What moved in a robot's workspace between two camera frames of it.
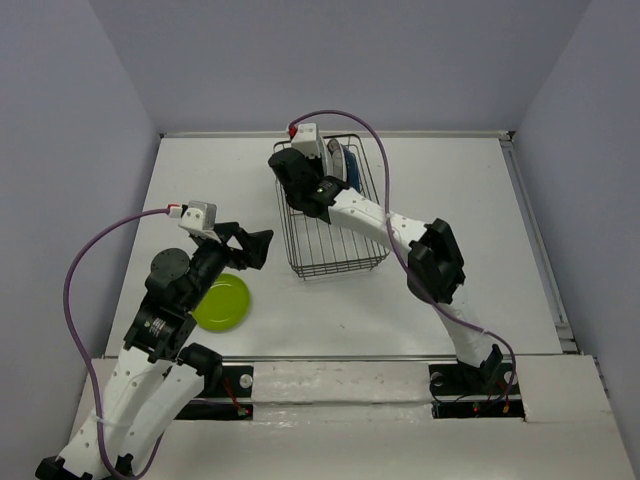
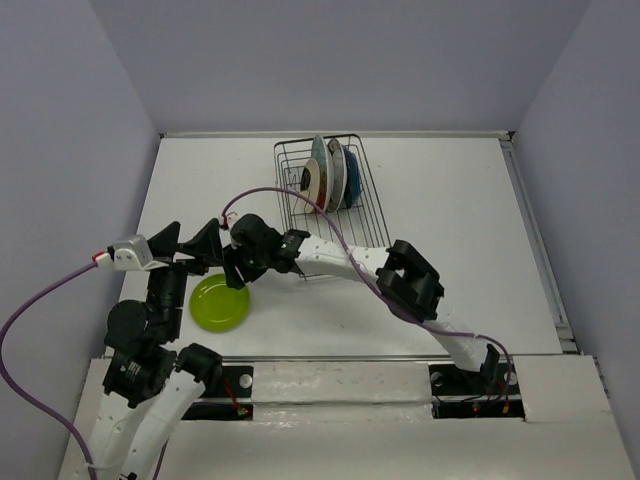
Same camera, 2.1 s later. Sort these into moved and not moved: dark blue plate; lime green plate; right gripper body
Moved: right gripper body
Not moved: lime green plate; dark blue plate
